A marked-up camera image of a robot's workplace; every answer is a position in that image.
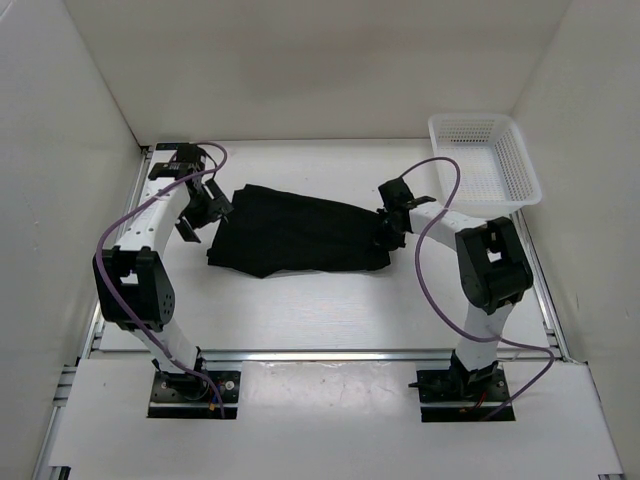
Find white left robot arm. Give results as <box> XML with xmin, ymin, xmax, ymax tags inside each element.
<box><xmin>93</xmin><ymin>173</ymin><xmax>232</xmax><ymax>400</ymax></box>

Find aluminium table edge rail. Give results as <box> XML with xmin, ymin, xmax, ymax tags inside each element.
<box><xmin>23</xmin><ymin>143</ymin><xmax>147</xmax><ymax>479</ymax></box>

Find black shorts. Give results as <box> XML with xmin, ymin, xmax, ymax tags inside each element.
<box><xmin>207</xmin><ymin>184</ymin><xmax>391</xmax><ymax>279</ymax></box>

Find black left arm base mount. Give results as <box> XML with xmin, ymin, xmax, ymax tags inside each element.
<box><xmin>147</xmin><ymin>367</ymin><xmax>242</xmax><ymax>420</ymax></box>

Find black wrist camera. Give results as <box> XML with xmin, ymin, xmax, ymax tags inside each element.
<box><xmin>148</xmin><ymin>143</ymin><xmax>206</xmax><ymax>181</ymax></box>
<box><xmin>378</xmin><ymin>177</ymin><xmax>436</xmax><ymax>212</ymax></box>

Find white plastic mesh basket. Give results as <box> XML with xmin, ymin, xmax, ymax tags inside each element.
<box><xmin>428</xmin><ymin>113</ymin><xmax>542</xmax><ymax>219</ymax></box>

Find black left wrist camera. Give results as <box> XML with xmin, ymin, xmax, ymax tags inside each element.
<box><xmin>148</xmin><ymin>143</ymin><xmax>206</xmax><ymax>181</ymax></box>

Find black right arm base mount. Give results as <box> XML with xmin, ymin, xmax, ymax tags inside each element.
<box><xmin>408</xmin><ymin>356</ymin><xmax>516</xmax><ymax>423</ymax></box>

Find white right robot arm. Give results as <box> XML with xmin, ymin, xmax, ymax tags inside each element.
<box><xmin>376</xmin><ymin>197</ymin><xmax>533</xmax><ymax>400</ymax></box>

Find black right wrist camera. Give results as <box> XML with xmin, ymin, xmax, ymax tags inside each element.
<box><xmin>378</xmin><ymin>177</ymin><xmax>436</xmax><ymax>212</ymax></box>

